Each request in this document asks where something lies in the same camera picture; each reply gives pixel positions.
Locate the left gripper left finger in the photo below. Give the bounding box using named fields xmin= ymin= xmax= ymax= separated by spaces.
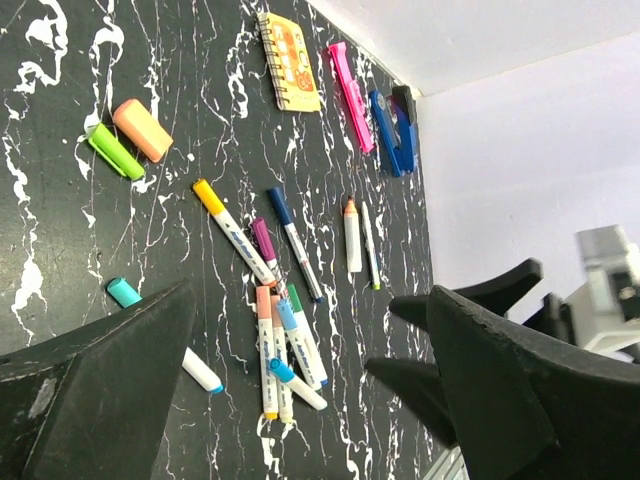
xmin=1 ymin=280 xmax=196 ymax=479

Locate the dark blue cap marker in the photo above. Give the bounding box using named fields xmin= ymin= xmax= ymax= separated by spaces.
xmin=267 ymin=186 xmax=323 ymax=303

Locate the blue stapler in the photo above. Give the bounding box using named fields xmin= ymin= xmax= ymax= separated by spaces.
xmin=369 ymin=85 xmax=419 ymax=178

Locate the pink utility knife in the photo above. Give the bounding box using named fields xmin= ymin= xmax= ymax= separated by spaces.
xmin=328 ymin=42 xmax=374 ymax=153

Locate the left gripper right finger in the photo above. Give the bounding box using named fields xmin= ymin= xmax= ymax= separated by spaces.
xmin=426 ymin=286 xmax=639 ymax=479

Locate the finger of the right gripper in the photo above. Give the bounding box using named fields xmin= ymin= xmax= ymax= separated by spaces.
xmin=389 ymin=258 xmax=543 ymax=330
xmin=365 ymin=358 xmax=458 ymax=448

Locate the yellow cap white marker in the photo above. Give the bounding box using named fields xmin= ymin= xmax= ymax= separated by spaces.
xmin=192 ymin=179 xmax=276 ymax=287

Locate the orange highlighter marker body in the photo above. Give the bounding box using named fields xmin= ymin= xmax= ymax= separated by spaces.
xmin=343 ymin=196 xmax=362 ymax=273

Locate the orange spiral notebook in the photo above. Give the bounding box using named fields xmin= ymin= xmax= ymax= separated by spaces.
xmin=258 ymin=12 xmax=321 ymax=113

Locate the light blue cap marker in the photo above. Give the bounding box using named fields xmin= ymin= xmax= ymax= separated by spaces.
xmin=276 ymin=298 xmax=321 ymax=391

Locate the orange highlighter cap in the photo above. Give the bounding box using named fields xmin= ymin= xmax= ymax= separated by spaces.
xmin=113 ymin=99 xmax=173 ymax=163

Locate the pink cap white marker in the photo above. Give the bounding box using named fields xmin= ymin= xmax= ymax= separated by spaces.
xmin=256 ymin=286 xmax=279 ymax=420

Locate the purple cap marker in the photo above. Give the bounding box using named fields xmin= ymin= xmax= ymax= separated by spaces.
xmin=251 ymin=217 xmax=288 ymax=298

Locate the peach cap white marker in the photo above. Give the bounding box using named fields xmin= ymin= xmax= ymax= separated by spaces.
xmin=269 ymin=293 xmax=295 ymax=425

